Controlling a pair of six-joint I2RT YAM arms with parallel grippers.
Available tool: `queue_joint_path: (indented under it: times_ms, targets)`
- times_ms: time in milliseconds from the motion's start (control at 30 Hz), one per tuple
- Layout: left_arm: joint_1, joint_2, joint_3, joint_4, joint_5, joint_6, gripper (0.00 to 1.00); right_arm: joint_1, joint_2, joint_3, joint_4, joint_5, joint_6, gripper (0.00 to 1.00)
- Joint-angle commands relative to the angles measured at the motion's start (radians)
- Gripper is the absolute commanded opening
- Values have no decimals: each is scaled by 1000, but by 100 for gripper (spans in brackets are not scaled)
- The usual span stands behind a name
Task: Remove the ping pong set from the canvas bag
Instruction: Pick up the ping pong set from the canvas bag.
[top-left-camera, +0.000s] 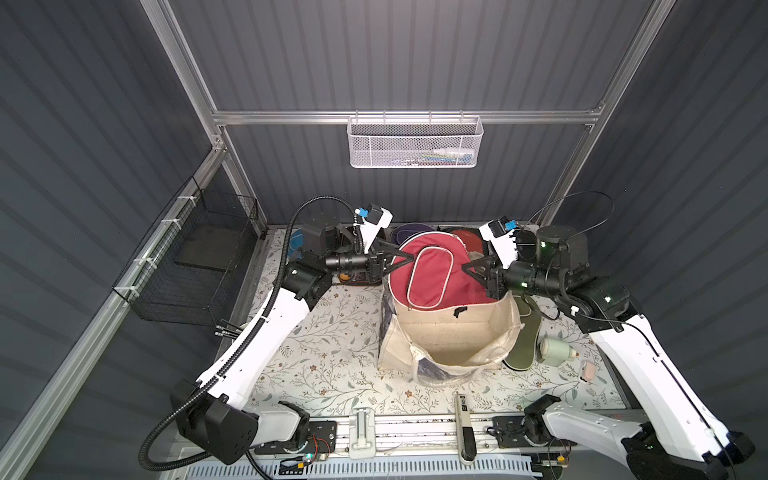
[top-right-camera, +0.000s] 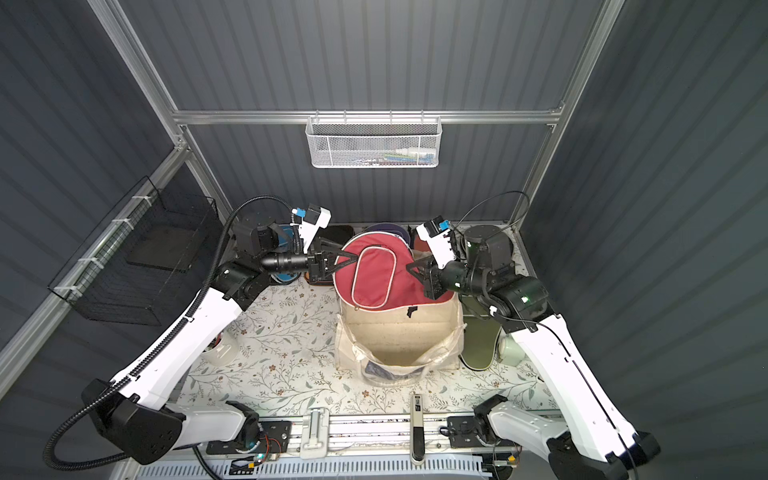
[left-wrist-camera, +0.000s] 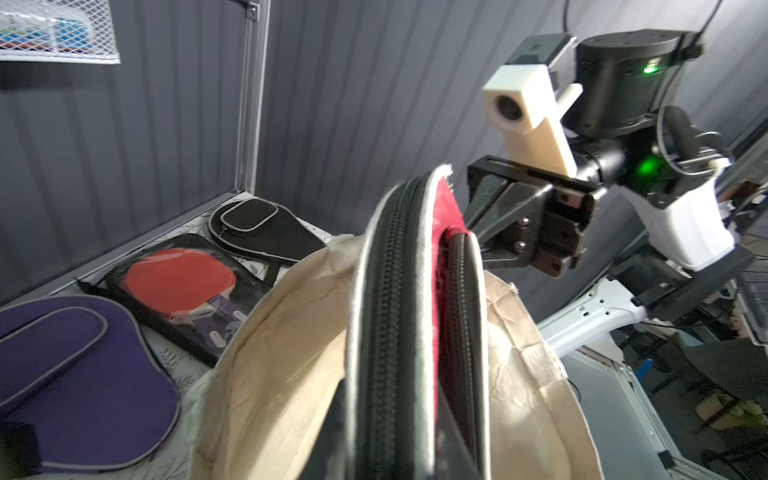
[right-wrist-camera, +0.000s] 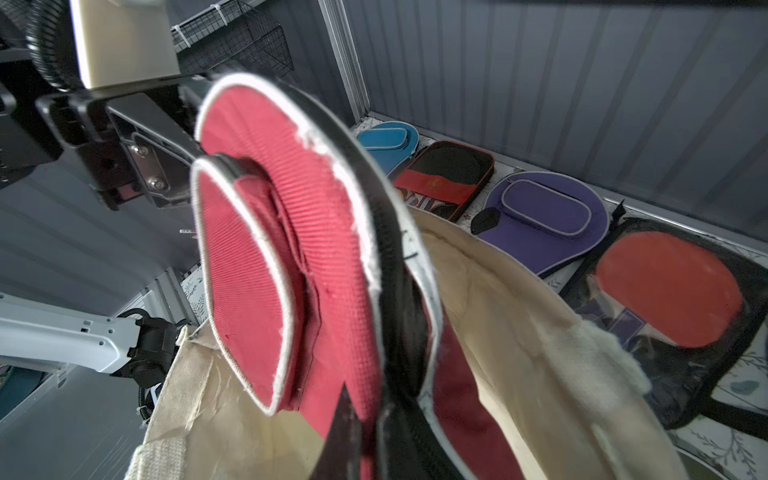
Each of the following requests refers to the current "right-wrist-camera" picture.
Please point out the cream canvas tote bag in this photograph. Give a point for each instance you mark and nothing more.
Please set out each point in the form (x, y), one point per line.
(568, 399)

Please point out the red black mesh paddle set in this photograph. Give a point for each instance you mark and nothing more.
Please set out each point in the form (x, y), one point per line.
(445, 178)

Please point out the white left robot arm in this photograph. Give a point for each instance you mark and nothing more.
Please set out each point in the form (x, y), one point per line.
(133, 344)

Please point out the maroon paddle case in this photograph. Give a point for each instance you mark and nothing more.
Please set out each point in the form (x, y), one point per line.
(317, 277)

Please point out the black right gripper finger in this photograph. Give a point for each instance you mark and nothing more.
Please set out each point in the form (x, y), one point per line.
(341, 455)

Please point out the purple paddle case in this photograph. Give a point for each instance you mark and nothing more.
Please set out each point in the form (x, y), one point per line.
(544, 220)

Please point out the clear ping pong paddle set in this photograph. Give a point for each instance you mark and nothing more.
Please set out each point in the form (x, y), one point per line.
(684, 307)

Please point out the blue paddle case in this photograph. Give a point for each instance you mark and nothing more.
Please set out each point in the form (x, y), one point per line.
(390, 143)

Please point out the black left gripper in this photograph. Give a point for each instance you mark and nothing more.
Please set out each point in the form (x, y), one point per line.
(100, 81)

